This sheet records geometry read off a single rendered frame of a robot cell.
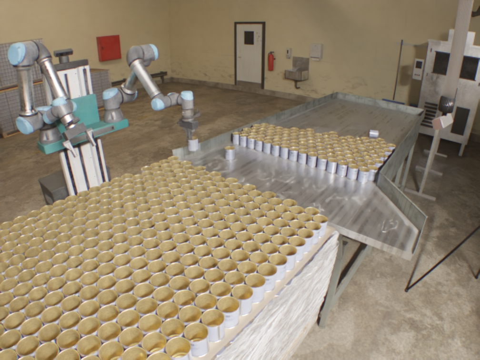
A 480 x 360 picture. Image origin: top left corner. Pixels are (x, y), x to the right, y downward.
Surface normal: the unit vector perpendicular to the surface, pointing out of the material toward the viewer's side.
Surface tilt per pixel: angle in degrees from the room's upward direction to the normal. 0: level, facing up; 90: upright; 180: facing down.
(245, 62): 90
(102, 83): 91
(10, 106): 88
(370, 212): 0
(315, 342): 0
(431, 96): 90
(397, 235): 0
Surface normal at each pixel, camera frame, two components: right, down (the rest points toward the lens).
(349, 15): -0.62, 0.36
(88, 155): 0.79, 0.29
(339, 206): 0.00, -0.88
